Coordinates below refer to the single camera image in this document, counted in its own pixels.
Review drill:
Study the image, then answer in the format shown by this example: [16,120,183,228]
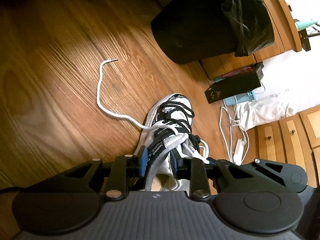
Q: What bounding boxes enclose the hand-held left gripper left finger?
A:
[61,147,147,201]

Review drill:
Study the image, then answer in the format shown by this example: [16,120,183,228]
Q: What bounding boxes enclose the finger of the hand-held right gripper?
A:
[237,158,288,187]

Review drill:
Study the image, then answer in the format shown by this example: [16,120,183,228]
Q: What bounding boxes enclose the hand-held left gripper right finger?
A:
[172,152,250,202]

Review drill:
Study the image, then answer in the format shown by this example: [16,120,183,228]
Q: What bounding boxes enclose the white and black sneaker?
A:
[129,94,210,192]

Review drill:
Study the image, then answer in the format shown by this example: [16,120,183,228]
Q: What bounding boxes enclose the white shoelace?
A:
[96,59,209,193]

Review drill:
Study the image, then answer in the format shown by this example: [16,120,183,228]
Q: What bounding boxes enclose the wooden drawer cabinet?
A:
[246,105,320,188]

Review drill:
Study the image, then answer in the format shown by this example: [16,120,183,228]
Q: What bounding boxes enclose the black shoelace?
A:
[150,102,200,150]

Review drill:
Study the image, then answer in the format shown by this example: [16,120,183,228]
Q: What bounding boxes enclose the large white plastic bag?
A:
[237,89,320,130]

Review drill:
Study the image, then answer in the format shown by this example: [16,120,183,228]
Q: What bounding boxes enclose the light blue plastic bin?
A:
[222,90,258,106]

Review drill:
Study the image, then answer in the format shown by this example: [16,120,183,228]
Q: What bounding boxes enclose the black paper bag gold emblem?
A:
[204,74,262,105]

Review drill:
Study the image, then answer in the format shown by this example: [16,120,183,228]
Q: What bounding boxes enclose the black patterned box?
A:
[254,62,265,80]

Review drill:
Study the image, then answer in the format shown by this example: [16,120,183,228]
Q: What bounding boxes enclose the black trash bin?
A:
[150,0,275,65]

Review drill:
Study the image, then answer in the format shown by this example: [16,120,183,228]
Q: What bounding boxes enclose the wooden nightstand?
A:
[157,0,304,81]

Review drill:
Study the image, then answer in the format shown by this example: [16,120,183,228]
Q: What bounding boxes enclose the green bottle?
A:
[294,19,320,30]

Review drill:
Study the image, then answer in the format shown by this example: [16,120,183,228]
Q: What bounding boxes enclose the black bin liner bag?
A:
[220,0,275,57]

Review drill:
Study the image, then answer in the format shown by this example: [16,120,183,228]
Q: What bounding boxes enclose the white power strip with cable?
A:
[219,96,249,165]

